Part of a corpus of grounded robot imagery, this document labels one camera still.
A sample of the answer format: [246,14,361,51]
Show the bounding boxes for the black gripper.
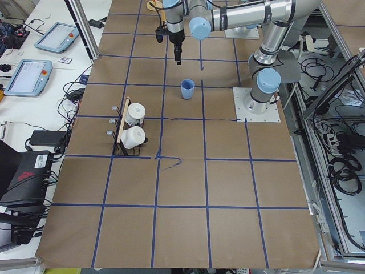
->
[155,24,185,65]

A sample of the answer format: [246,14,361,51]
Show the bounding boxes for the light blue plastic cup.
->
[180,79,195,100]

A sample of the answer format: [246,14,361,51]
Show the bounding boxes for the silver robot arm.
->
[154,1,320,114]

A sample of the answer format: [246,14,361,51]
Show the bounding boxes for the wooden mug tree stand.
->
[147,0,163,11]

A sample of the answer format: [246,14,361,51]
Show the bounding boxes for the white ceramic mug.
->
[125,103,146,126]
[121,126,146,149]

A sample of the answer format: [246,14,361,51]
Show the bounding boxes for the wooden rack dowel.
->
[117,97,131,144]

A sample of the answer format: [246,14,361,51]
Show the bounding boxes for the blue teach pendant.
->
[34,22,79,53]
[4,59,53,97]

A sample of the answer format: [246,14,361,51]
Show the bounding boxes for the black power adapter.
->
[25,130,67,151]

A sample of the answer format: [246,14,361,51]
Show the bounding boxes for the black computer box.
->
[1,142,53,208]

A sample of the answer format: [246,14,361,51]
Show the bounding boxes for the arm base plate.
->
[233,87,281,123]
[225,26,259,39]

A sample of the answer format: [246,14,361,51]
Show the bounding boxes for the aluminium frame post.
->
[64,0,100,60]

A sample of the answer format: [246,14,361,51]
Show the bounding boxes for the black wire cup rack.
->
[107,103,148,155]

